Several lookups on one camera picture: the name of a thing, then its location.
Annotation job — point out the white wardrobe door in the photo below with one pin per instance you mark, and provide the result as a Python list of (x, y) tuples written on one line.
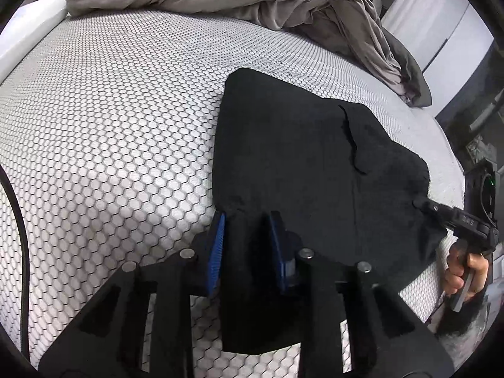
[(447, 38)]

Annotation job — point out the black pants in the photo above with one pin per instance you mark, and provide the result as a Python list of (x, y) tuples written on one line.
[(340, 184)]

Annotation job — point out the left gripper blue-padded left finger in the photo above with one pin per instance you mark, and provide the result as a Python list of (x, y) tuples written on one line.
[(139, 322)]

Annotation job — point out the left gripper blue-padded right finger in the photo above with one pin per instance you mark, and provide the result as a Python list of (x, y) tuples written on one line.
[(350, 323)]

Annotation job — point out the white honeycomb-pattern mattress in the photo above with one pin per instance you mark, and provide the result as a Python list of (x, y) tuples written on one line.
[(107, 135)]

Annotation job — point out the grey rumpled duvet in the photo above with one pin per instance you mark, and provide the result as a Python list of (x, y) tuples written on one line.
[(350, 28)]

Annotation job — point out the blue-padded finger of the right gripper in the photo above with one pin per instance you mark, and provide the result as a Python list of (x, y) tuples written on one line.
[(437, 212)]

